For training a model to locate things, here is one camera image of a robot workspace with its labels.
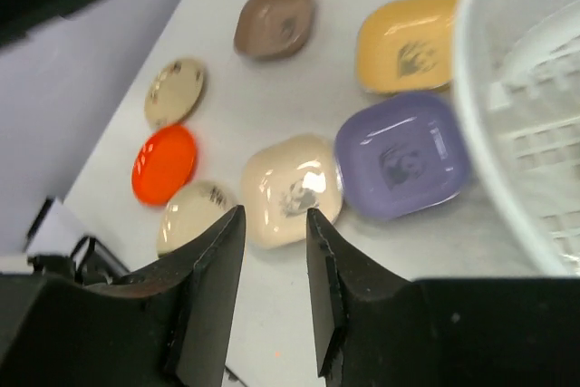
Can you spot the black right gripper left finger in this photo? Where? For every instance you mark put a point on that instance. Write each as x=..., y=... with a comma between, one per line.
x=165, y=324

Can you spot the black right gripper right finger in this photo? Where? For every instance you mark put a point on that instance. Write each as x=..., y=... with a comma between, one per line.
x=374, y=328

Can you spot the cream square panda plate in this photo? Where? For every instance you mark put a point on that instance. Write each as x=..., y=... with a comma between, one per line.
x=280, y=183

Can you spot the brown square panda plate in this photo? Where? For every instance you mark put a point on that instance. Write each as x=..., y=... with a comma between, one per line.
x=273, y=29

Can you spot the white plastic basket bin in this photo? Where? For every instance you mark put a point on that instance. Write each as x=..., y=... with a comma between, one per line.
x=516, y=92

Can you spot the cream round plate black mound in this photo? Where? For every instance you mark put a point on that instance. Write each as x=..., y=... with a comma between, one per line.
x=190, y=212

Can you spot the orange round plate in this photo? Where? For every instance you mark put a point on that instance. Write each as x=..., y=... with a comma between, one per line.
x=164, y=164

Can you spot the purple square panda plate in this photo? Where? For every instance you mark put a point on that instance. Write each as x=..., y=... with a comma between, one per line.
x=401, y=156

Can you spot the cream round flower plate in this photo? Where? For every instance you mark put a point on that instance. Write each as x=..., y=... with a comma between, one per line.
x=174, y=92

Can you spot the yellow square plate far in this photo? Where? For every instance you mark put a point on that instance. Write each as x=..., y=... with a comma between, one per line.
x=405, y=45

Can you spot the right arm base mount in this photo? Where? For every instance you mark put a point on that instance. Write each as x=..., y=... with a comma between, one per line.
x=56, y=234

